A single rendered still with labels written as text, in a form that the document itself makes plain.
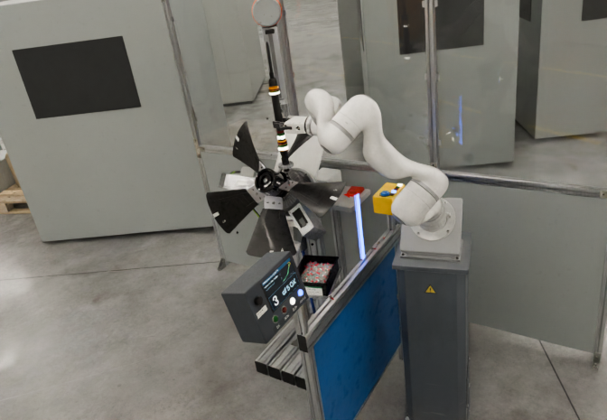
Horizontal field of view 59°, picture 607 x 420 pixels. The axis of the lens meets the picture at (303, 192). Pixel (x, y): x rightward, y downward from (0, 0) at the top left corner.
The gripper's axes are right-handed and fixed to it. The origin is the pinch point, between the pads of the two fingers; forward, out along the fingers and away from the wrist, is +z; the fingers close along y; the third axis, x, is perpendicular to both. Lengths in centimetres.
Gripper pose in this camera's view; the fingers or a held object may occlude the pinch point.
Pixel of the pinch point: (279, 123)
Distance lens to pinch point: 237.6
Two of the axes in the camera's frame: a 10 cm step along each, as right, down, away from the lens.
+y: 5.2, -4.3, 7.4
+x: -1.3, -9.0, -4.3
